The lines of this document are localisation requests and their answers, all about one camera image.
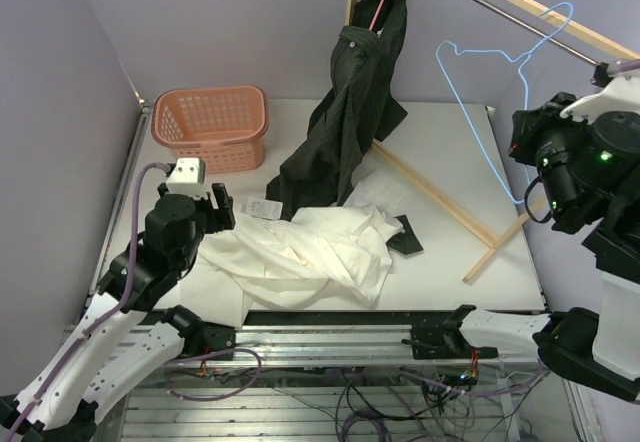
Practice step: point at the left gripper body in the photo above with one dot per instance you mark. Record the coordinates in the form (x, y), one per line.
(212, 218)

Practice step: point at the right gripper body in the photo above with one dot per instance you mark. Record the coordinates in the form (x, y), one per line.
(550, 135)

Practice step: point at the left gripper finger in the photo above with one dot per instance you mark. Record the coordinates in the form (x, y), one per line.
(226, 217)
(218, 196)

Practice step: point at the white shirt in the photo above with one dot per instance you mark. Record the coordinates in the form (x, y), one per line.
(288, 264)

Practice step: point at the dark striped shirt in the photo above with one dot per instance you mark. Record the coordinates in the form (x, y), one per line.
(358, 109)

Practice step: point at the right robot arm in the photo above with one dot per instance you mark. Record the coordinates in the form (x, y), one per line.
(589, 169)

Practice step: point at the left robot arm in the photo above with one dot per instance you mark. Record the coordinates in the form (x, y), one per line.
(84, 381)

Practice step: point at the pink plastic basket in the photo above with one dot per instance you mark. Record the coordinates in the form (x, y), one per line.
(223, 126)

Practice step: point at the metal hanging rod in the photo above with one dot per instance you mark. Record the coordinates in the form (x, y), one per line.
(533, 30)

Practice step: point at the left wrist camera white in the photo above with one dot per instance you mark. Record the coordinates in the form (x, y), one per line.
(188, 178)

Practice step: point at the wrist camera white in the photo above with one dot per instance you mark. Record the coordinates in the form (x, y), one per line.
(188, 178)
(619, 92)

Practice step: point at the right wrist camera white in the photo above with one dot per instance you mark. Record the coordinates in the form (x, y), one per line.
(619, 92)

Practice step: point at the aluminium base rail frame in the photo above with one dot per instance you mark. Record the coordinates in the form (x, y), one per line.
(335, 331)

